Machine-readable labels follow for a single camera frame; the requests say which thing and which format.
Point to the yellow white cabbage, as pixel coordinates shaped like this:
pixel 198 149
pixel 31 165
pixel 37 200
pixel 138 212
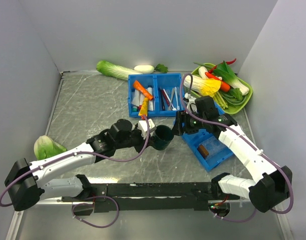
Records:
pixel 205 87

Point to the bok choy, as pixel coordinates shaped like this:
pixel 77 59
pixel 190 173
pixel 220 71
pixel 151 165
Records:
pixel 230 78

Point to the white radish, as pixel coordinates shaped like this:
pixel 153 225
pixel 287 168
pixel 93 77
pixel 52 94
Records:
pixel 144 69

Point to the white toothpaste tube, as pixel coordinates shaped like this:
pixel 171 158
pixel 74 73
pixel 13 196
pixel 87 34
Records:
pixel 136 98

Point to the green vegetable tray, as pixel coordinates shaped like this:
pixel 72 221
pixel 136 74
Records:
pixel 202 72

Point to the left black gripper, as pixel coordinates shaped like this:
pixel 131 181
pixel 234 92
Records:
pixel 142 142

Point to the small green cabbage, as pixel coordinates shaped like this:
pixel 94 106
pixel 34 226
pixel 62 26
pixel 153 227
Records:
pixel 45 147

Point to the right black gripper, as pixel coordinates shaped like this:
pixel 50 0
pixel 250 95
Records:
pixel 181 117

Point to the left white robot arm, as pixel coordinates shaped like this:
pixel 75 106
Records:
pixel 29 183

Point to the orange carrot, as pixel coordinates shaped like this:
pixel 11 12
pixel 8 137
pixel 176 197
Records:
pixel 224 86

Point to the orange toothpaste tube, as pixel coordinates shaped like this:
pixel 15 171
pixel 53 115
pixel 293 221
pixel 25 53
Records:
pixel 142 90

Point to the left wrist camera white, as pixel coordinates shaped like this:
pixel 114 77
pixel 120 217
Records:
pixel 143 126

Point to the green beans bundle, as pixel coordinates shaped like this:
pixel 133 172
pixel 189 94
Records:
pixel 226 100

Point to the white toothbrush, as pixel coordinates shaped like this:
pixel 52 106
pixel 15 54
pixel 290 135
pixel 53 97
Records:
pixel 174 94

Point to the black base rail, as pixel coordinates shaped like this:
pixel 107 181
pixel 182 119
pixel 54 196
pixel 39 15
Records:
pixel 161 196

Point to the yellow toothpaste tube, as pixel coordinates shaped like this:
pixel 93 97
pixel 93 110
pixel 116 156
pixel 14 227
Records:
pixel 144 108

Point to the dark green mug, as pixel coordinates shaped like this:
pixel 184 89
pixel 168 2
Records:
pixel 162 137

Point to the long green napa cabbage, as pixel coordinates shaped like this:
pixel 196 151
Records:
pixel 112 70

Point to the red toothbrush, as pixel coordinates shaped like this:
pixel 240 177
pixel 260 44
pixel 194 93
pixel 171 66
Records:
pixel 165 98

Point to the red chili pepper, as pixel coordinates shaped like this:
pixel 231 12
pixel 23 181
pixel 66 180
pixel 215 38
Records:
pixel 221 65

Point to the blue toiletry double bin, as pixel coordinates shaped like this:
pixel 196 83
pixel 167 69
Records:
pixel 156 81

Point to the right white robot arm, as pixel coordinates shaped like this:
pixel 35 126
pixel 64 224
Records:
pixel 269 184

